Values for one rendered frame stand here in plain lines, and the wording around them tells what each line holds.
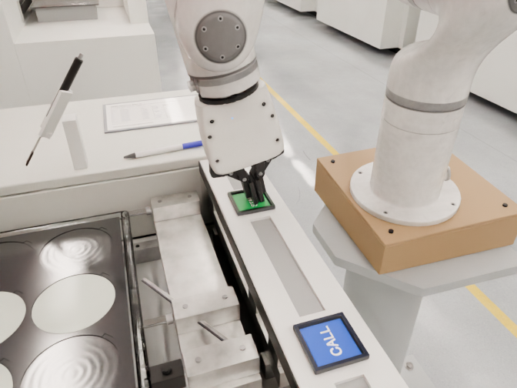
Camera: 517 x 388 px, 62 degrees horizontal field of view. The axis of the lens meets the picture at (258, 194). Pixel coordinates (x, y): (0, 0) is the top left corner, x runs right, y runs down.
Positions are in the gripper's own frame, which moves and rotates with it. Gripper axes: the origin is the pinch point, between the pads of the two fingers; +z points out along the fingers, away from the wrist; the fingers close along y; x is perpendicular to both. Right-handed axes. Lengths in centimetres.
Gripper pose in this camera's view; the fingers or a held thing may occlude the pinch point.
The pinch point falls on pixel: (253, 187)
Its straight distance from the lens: 62.1
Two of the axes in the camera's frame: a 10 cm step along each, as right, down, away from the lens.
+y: 9.3, -3.4, 1.4
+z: 2.0, 7.8, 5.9
